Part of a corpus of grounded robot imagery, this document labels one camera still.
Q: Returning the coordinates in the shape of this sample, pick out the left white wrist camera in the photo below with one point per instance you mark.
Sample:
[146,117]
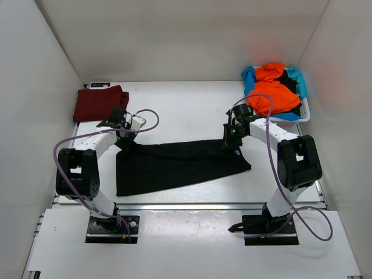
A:
[137,123]

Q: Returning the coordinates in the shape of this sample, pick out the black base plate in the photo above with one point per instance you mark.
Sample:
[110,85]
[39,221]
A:
[262,230]
[112,231]

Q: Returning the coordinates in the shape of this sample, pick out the orange t shirt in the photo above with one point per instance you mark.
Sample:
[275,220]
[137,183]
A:
[268,95]

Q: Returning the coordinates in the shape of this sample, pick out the dark red t shirt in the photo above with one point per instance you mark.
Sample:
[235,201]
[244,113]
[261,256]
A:
[97,104]

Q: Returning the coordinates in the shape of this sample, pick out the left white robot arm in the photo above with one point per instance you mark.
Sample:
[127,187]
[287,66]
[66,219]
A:
[78,174]

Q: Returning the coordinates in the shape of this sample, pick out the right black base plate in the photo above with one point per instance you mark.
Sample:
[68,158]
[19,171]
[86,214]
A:
[262,230]

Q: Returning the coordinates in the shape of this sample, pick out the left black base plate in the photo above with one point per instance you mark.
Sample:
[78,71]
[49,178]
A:
[112,231]

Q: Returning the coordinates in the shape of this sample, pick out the blue t shirt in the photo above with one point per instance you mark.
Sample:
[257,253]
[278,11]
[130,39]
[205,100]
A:
[299,81]

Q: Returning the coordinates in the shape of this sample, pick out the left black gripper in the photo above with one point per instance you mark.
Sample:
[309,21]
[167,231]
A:
[124,146]

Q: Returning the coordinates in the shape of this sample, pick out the black label sticker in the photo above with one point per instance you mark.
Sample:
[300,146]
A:
[99,85]

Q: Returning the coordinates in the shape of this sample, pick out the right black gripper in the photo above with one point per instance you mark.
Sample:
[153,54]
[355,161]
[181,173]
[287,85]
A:
[228,140]

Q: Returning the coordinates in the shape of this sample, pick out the black t shirt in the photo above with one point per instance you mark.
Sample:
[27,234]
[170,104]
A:
[142,169]
[290,84]

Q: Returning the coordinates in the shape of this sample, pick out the white plastic laundry basket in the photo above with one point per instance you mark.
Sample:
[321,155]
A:
[290,119]

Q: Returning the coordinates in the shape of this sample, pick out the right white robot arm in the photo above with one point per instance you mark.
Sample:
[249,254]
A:
[298,164]

